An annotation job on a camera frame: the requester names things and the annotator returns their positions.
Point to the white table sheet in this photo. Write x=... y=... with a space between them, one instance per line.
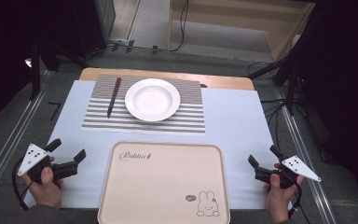
x=236 y=124

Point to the striped placemat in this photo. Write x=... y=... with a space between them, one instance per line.
x=105 y=118

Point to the dark cabinet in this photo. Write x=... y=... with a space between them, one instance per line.
x=90 y=25

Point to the metal floor rail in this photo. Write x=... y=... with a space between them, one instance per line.
x=307 y=161
x=9 y=146

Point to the person's right hand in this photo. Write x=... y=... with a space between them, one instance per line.
x=278 y=199

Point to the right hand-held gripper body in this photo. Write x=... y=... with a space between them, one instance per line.
x=300 y=167

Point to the person's left hand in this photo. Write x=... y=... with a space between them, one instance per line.
x=46 y=189

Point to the white round plate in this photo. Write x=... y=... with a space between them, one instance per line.
x=152 y=99

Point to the small dark object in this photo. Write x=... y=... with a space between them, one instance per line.
x=203 y=85

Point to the light wooden shelf unit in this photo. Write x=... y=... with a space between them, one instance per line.
x=230 y=34

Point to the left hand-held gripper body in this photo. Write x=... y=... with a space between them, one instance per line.
x=32 y=158

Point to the wooden table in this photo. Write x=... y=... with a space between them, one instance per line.
x=223 y=82

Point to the beige tray with rabbit print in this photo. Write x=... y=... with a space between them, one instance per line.
x=161 y=183

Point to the black stand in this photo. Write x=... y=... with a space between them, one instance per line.
x=36 y=71
x=289 y=77

